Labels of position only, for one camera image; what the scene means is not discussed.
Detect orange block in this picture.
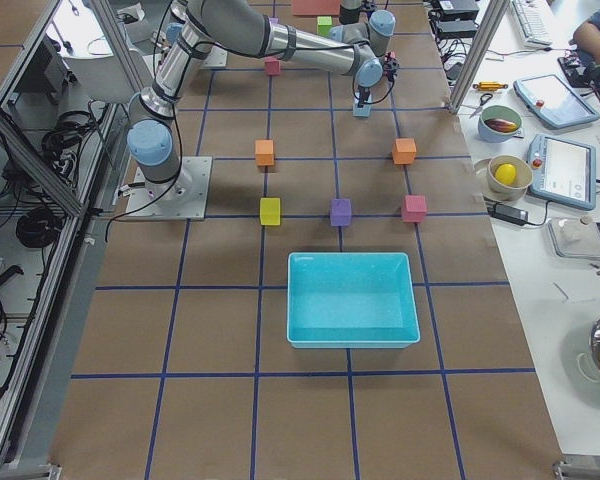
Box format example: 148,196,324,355
392,138,417,165
254,139,275,167

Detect magenta block back right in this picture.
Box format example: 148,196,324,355
401,195,428,223

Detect aluminium frame post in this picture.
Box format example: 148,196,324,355
448,0,509,114

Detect black handled scissors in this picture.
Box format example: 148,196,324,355
470,92,493,118

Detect orange block front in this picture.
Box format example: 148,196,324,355
254,139,275,167

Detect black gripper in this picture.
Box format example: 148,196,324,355
354,85,372,108

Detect pink plastic bin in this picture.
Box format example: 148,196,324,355
291,0,340,17

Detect magenta block front left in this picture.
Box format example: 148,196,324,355
264,56,282,77

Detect green bowl with fruit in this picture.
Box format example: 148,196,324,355
477,105,522,143

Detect bowl with yellow lemon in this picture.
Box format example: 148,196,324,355
474,155,533,201

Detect green block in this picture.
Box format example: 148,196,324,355
316,15,333,37

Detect cyan plastic bin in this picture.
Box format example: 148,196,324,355
287,252,421,349

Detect purple block right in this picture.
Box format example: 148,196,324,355
330,198,352,227

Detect teach pendant far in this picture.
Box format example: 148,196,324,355
513,74,600,130

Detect yellow block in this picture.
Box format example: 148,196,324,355
259,197,282,226

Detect light blue block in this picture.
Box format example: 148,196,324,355
352,100,372,118

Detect teach pendant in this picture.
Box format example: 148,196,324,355
527,134,597,211
513,74,600,130

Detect gold cylinder tool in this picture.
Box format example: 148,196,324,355
472,81,509,92

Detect magenta block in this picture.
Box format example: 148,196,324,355
401,195,428,223
264,56,282,77

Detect orange block back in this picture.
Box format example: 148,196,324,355
392,138,417,165

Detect kitchen scale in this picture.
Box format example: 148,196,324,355
547,217,600,260

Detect teach pendant near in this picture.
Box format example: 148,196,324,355
527,134,597,211

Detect black power adapter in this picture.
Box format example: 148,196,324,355
487,202,528,226

